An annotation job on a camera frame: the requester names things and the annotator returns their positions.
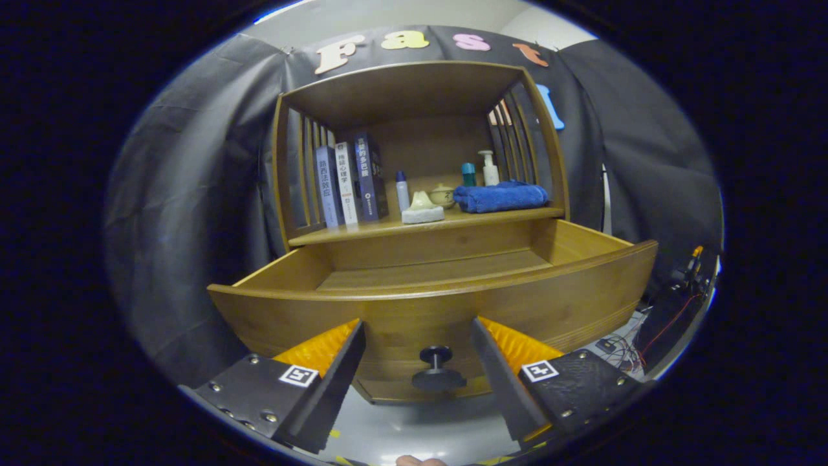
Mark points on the beige lidded teacup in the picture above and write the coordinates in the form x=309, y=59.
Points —
x=444, y=196

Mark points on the wooden drawer with black knob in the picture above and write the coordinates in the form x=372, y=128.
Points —
x=401, y=310

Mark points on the black backdrop cloth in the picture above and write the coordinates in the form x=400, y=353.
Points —
x=194, y=194

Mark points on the light blue book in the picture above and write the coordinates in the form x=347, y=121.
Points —
x=328, y=188

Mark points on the wooden cabinet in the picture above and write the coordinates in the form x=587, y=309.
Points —
x=414, y=97

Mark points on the blue towel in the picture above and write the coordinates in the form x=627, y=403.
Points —
x=501, y=197

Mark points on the teal bottle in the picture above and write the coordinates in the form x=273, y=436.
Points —
x=468, y=176

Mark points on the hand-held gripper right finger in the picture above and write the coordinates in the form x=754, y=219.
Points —
x=501, y=382

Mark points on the white bottle with blue cap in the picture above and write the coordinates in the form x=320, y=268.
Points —
x=402, y=194

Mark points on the white book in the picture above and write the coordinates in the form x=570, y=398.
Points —
x=347, y=184

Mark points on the dark blue book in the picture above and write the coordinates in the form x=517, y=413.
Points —
x=369, y=178

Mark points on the white pump bottle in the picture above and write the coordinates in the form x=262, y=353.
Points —
x=491, y=173

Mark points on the wooden countertop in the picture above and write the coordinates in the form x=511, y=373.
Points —
x=388, y=226

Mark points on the black device with orange part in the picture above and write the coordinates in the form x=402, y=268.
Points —
x=666, y=323

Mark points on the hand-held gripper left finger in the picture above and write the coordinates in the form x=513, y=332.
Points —
x=330, y=395

